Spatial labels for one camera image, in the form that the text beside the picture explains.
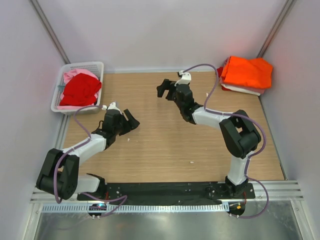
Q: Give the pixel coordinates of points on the white plastic basket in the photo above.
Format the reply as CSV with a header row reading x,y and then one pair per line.
x,y
95,67

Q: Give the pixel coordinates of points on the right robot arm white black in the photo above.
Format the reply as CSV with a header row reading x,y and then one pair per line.
x,y
239,133

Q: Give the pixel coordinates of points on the red folded t shirt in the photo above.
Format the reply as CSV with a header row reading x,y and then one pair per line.
x,y
220,71

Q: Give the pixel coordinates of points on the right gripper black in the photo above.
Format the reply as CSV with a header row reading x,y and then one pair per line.
x,y
166,85

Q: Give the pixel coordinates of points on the white slotted cable duct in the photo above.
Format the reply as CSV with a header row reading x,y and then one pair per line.
x,y
105,208

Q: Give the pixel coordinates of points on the corner aluminium post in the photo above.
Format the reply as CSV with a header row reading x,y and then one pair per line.
x,y
280,19
50,31

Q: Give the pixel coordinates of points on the orange folded t shirt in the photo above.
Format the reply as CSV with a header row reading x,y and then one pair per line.
x,y
253,73

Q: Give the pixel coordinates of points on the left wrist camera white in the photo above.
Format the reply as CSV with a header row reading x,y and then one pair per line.
x,y
111,106

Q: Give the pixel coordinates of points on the pink folded t shirt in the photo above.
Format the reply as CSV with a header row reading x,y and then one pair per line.
x,y
262,91

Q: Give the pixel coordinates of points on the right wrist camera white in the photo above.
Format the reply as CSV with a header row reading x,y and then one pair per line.
x,y
185,78

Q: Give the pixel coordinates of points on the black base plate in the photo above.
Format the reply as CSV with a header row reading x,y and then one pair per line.
x,y
172,193

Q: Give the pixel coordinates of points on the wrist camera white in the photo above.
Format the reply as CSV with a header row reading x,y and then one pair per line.
x,y
111,106
185,78

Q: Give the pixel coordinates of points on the red t shirt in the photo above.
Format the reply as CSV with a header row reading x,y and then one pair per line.
x,y
81,91
220,71

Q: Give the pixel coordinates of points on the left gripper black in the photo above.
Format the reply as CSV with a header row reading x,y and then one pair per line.
x,y
132,123

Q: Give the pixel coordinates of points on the right corner aluminium post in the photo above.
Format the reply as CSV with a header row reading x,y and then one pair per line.
x,y
280,19

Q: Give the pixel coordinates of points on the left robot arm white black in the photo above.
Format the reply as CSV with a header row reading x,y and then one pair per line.
x,y
59,174

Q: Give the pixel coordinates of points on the left corner aluminium post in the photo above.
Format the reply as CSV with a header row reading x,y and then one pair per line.
x,y
50,31

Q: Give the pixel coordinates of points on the aluminium rail frame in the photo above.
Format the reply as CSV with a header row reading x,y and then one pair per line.
x,y
278,190

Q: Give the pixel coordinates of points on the white folded t shirt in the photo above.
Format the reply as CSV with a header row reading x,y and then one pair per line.
x,y
240,90

